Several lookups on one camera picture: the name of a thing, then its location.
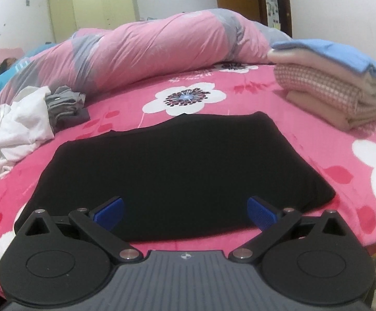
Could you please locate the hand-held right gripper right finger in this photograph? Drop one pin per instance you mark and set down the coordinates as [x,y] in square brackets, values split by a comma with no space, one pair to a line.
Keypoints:
[259,212]

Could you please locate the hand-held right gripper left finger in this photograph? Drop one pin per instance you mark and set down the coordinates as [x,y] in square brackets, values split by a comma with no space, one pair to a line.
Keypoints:
[111,212]

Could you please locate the black t-shirt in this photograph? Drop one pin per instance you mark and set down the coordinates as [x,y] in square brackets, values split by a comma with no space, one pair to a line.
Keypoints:
[181,168]

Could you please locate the stack of folded clothes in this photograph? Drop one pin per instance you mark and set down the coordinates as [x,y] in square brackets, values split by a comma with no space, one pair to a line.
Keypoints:
[304,60]

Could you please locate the white garment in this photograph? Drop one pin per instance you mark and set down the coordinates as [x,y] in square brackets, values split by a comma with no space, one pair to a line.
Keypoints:
[16,126]

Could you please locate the pink floral bed blanket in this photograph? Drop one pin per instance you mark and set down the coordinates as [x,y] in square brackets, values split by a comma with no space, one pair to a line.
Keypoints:
[272,120]

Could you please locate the dark grey garment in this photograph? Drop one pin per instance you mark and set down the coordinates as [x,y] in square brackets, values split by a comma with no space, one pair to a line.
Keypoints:
[77,120]

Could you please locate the beige folded cloth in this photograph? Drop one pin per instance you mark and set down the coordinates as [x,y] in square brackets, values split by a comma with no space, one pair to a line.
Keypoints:
[321,110]

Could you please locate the light grey garment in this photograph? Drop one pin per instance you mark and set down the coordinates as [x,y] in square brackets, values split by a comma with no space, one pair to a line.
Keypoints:
[63,100]

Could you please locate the blue striped quilt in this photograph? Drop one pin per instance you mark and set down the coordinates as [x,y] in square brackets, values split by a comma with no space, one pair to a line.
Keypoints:
[25,61]

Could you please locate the pink and grey quilt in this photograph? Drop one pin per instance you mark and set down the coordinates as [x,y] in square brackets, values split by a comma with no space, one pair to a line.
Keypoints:
[158,45]

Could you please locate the blue folded cloth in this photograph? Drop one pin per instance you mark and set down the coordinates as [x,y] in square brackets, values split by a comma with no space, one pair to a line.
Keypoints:
[337,53]

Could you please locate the yellow wardrobe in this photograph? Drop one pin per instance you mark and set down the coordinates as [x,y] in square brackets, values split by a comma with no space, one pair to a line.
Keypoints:
[93,6]

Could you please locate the dark wooden door frame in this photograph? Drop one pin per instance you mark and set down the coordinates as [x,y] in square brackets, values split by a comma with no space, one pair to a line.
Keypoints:
[288,6]

